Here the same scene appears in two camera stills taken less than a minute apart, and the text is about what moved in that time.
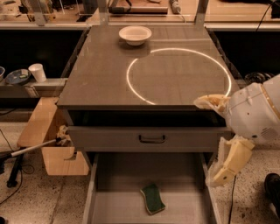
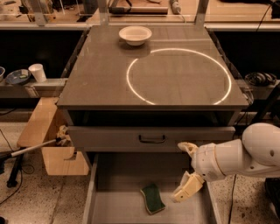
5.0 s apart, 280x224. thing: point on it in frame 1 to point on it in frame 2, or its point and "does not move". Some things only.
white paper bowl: x=135 y=35 does not move
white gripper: x=250 y=112 to x=204 y=161
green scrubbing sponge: x=153 y=199 does not move
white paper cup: x=38 y=71 does not move
